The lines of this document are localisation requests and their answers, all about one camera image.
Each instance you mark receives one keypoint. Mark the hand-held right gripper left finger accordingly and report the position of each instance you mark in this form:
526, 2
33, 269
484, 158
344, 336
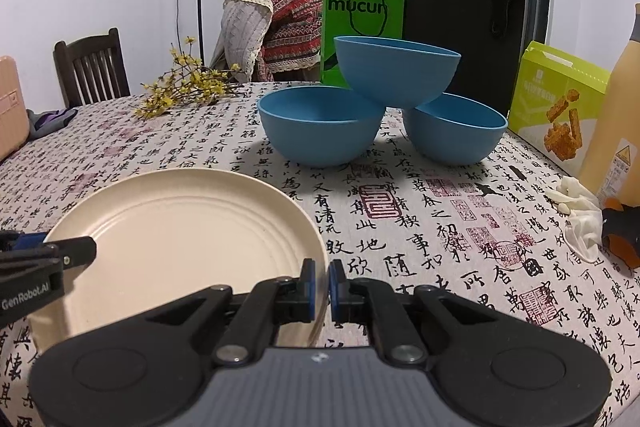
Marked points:
309, 289

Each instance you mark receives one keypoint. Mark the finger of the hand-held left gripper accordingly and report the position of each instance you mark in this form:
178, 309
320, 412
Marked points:
75, 252

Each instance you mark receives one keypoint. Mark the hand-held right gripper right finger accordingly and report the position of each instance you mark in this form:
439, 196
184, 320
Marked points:
337, 289

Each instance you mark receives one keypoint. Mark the cream plate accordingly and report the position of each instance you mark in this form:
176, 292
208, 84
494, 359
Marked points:
175, 232

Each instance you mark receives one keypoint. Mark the blue bowl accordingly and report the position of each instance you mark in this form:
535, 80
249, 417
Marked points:
460, 142
320, 137
395, 77

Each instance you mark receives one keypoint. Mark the calligraphy print tablecloth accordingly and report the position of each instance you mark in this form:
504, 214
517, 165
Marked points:
425, 227

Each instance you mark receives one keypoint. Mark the grey purple cloth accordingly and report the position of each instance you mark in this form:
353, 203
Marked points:
50, 122

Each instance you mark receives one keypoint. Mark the pink small suitcase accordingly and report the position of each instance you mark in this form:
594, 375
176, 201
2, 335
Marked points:
10, 107

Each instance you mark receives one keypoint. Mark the dark wooden chair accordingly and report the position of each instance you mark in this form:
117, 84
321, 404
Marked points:
90, 44

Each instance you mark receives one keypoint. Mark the yellow flower branch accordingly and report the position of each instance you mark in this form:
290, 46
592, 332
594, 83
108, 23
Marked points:
195, 82

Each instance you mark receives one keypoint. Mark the white glove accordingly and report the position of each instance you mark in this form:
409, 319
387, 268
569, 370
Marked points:
582, 212

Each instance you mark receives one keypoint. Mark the red patterned blanket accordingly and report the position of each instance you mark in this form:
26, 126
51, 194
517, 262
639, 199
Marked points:
295, 32

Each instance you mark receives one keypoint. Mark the green snack box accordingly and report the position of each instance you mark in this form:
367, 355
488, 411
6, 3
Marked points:
532, 107

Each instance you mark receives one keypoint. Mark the green paper bag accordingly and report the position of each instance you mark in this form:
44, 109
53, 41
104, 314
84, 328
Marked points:
395, 27

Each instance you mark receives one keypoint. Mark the black orange object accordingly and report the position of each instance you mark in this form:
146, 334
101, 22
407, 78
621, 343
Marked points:
625, 227

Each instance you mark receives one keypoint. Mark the black paper bag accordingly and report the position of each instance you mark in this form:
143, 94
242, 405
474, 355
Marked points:
465, 17

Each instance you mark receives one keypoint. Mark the beige bottle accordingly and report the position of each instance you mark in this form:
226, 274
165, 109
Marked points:
615, 107

